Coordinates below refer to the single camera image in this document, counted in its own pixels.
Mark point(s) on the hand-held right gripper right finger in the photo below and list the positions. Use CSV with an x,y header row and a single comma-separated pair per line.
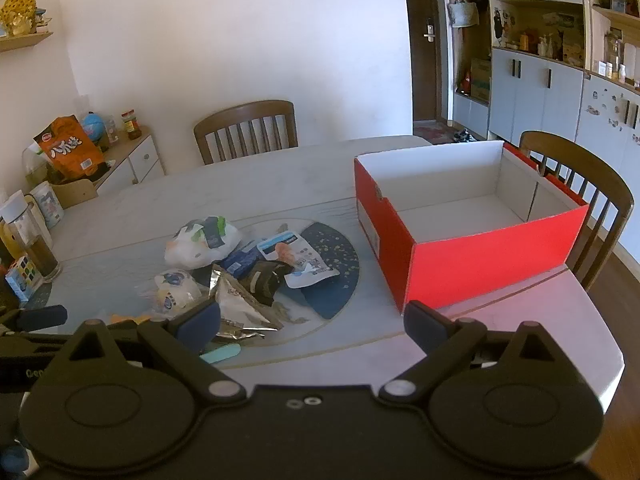
x,y
425,326

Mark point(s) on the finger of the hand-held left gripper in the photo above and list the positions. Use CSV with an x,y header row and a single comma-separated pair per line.
x,y
42,316

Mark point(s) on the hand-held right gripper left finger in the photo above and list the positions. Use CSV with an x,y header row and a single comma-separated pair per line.
x,y
200,321

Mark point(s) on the teal stick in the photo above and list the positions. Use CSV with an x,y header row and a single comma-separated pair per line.
x,y
220,353

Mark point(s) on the bread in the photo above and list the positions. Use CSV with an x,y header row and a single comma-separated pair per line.
x,y
172,292

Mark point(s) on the silver foil bag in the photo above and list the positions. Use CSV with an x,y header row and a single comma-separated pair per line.
x,y
240,305

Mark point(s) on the dark snack packet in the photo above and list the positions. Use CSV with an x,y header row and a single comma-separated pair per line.
x,y
265,282

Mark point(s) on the white plastic snack bag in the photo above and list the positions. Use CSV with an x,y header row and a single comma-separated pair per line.
x,y
197,242

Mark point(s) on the red cardboard box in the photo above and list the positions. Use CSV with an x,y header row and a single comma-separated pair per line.
x,y
475,260

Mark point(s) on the white blue food pouch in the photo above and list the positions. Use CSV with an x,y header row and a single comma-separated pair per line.
x,y
305,262

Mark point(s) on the white marble desktop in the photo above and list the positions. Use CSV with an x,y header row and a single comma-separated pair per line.
x,y
250,195

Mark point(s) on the person's left hand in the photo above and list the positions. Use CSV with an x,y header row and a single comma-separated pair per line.
x,y
11,457

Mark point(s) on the colourful small box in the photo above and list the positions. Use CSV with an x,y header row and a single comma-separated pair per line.
x,y
22,280

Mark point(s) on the tea bottle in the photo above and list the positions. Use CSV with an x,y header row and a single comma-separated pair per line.
x,y
30,245

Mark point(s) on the blue packet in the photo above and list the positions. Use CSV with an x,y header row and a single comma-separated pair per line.
x,y
240,260

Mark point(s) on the white printed mug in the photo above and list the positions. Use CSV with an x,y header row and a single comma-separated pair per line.
x,y
47,205

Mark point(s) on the small wooden holder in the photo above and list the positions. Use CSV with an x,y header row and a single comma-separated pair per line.
x,y
75,194

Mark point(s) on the orange snack bag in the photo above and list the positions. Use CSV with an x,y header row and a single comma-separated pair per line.
x,y
70,150

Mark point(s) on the white sideboard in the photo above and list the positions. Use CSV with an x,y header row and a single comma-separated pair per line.
x,y
135,160

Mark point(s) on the red doormat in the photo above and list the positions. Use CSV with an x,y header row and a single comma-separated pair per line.
x,y
435,132

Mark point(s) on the dark sneakers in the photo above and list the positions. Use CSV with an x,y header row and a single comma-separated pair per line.
x,y
464,136

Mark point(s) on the blue globe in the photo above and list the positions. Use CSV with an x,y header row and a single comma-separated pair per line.
x,y
93,127

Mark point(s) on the brown wooden chair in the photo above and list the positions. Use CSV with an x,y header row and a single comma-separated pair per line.
x,y
600,200
245,125

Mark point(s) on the red-lidded jar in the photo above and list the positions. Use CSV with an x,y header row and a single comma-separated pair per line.
x,y
131,125

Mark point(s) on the brown door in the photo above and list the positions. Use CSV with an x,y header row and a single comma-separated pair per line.
x,y
425,75

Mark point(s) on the brown cardboard carton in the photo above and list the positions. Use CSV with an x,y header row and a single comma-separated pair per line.
x,y
481,80

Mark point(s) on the silver door lock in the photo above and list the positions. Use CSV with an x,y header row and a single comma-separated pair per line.
x,y
429,30

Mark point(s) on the yellow ornament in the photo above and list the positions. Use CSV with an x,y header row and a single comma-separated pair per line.
x,y
17,10

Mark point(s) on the grey tote bag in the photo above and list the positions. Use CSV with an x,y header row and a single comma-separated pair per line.
x,y
462,12

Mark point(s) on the white cabinet wall unit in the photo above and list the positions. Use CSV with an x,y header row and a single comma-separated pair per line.
x,y
540,95

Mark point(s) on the wooden wall shelf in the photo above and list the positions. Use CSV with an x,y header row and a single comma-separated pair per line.
x,y
25,41

